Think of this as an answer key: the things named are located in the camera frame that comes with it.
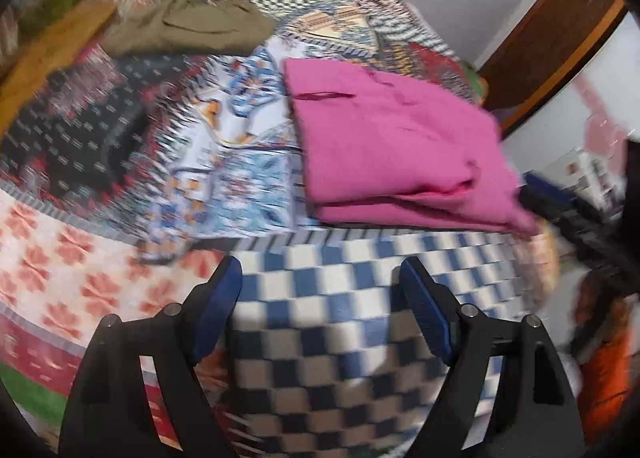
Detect brown wooden wardrobe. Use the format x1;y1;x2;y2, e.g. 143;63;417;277
480;0;627;137

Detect pink shorts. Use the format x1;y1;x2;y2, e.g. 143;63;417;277
283;59;537;236

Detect olive green folded pants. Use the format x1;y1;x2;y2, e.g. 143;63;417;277
101;0;277;58

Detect colourful patchwork bedspread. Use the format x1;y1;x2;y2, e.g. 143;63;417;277
1;0;529;457

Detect orange sleeve forearm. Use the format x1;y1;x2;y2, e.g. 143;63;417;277
577;300;630;446

